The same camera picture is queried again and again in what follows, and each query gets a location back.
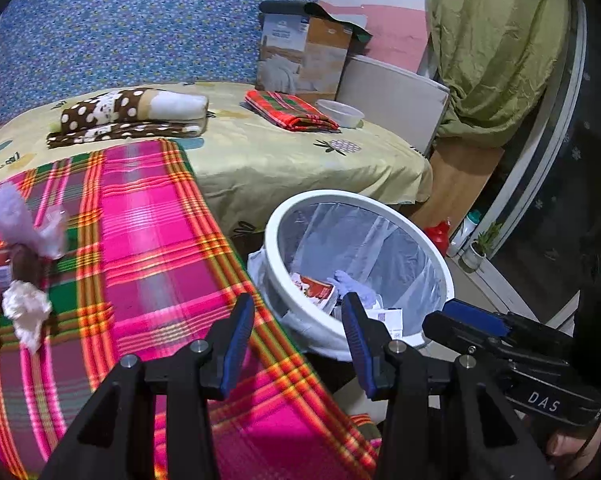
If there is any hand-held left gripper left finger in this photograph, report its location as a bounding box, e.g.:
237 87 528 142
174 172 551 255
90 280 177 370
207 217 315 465
40 292 256 480

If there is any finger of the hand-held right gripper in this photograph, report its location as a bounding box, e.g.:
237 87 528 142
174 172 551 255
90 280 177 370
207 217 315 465
443 299 578 348
421 310 531 377

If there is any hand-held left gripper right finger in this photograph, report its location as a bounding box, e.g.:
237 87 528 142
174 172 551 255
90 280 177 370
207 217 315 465
341 292 556 480

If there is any white purple drink carton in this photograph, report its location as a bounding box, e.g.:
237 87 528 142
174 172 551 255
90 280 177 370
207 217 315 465
375 306 406 343

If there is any red white paper wrapper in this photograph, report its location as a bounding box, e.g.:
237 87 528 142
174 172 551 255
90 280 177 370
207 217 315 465
289 272 337 313

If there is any white trash bin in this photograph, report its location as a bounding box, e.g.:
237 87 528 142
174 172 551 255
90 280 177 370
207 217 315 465
248 188 455 361

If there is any person's right hand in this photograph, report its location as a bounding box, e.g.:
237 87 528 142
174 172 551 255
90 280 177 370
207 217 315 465
547 422 601 463

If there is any small potted plant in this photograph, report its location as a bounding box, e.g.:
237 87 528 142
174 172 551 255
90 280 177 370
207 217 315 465
459 221 503 273

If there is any white bottle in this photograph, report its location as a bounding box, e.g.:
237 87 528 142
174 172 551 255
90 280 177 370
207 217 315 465
447 210 482 258

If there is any red detergent bottle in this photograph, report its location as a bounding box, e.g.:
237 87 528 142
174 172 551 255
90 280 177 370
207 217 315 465
424 217 452 256

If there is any clear plastic bin liner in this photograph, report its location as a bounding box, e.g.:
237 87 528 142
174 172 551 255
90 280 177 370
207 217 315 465
248 200 443 346

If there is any pink green plaid cloth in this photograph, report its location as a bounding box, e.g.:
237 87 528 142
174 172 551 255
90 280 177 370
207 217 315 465
0 139 381 480

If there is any yellow bedsheet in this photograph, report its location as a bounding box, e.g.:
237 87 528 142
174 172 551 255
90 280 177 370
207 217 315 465
0 81 433 256

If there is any white crumpled tissue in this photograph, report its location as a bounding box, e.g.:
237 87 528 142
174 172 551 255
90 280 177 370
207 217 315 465
0 280 52 352

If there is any white board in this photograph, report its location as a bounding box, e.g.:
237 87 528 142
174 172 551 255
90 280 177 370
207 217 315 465
335 55 451 156

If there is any white plastic bowl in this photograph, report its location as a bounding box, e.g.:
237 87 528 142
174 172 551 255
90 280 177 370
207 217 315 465
314 99 365 129

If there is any folded red plaid cloth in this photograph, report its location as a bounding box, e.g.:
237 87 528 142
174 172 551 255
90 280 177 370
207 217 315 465
244 90 341 133

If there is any white rolled towel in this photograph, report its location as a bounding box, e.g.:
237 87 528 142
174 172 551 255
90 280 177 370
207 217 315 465
150 89 210 122

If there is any green curtain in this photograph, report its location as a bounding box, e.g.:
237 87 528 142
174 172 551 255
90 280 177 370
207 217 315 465
424 0 573 150

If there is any brown polka dot blanket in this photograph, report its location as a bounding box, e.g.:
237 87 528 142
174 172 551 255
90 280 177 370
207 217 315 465
47 87 206 150

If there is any cardboard bedding box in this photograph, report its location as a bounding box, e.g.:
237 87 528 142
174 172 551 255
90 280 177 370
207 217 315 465
255 1 373 106

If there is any blue floral headboard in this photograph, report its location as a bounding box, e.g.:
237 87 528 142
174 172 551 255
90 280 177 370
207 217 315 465
0 0 325 126

